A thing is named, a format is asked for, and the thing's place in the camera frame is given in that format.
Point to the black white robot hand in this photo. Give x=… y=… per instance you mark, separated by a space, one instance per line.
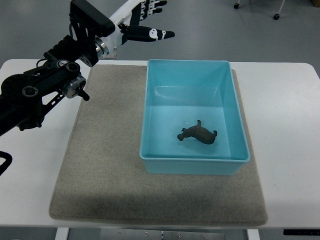
x=127 y=19

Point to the brown toy hippo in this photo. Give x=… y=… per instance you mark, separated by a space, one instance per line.
x=198 y=132

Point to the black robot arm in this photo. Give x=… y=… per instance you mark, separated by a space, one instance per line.
x=26 y=98

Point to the blue plastic box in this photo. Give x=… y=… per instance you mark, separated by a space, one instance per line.
x=177 y=94

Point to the lower floor socket plate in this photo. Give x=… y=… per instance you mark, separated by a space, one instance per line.
x=109 y=56

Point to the right chair caster wheel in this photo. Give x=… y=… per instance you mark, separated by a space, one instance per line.
x=276 y=16

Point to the grey felt mat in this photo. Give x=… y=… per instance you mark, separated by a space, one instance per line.
x=103 y=179

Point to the black table control panel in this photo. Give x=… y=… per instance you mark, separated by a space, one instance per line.
x=301 y=232

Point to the metal table frame crossbar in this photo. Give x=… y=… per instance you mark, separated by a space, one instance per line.
x=140 y=234

